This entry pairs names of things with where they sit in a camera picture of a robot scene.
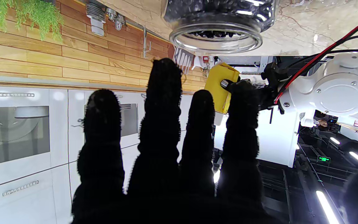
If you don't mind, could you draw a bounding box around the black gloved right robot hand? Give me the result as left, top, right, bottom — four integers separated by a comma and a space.
71, 58, 358, 224

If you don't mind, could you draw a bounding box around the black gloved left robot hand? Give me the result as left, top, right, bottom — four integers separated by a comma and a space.
220, 78, 279, 112

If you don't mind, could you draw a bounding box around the yellow coffee jar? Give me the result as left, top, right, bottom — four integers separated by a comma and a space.
204, 62, 241, 114

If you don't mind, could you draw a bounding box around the glass jar with coffee beans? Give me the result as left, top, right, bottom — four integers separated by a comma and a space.
161, 0, 279, 55

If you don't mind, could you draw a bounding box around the printed kitchen backdrop banner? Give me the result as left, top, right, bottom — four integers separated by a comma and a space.
0, 0, 220, 224

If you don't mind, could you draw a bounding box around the fluorescent ceiling light tube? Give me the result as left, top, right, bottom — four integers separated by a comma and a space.
315, 190, 340, 224

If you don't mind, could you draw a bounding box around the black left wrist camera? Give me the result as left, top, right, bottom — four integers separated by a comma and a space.
261, 61, 293, 82

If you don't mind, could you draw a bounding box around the red black left wrist cable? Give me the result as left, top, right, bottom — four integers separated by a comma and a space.
273, 18, 358, 105

